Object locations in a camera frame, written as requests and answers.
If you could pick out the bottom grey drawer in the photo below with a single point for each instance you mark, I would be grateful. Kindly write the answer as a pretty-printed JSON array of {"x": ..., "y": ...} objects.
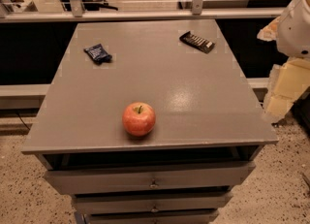
[{"x": 196, "y": 216}]

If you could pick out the red apple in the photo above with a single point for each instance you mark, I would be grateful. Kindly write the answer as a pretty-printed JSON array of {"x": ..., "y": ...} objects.
[{"x": 138, "y": 119}]

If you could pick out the middle grey drawer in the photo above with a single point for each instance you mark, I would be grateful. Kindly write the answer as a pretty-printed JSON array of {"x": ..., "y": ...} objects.
[{"x": 153, "y": 202}]

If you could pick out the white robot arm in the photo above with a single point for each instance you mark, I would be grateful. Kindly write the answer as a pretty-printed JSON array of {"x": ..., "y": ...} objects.
[{"x": 293, "y": 38}]

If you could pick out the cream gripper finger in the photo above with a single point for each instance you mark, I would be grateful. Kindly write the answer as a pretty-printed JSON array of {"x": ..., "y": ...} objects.
[
  {"x": 269, "y": 32},
  {"x": 286, "y": 84}
]

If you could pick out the grey drawer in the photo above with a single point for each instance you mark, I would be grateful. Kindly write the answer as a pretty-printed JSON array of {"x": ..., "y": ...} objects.
[
  {"x": 196, "y": 216},
  {"x": 149, "y": 178},
  {"x": 153, "y": 202}
]

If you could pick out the black snack bar wrapper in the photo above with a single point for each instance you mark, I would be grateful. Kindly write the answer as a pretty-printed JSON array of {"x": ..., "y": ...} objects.
[{"x": 197, "y": 42}]

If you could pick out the top grey drawer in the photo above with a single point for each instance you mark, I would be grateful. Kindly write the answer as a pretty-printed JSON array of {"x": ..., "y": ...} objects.
[{"x": 149, "y": 178}]

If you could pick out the metal railing frame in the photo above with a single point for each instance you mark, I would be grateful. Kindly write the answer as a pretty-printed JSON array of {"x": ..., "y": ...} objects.
[{"x": 97, "y": 11}]

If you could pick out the blue rxbar blueberry wrapper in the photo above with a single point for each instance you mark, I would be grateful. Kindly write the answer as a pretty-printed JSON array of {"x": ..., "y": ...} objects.
[{"x": 98, "y": 54}]

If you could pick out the grey drawer cabinet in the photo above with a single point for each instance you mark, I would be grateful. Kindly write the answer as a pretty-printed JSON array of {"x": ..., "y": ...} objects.
[{"x": 206, "y": 111}]

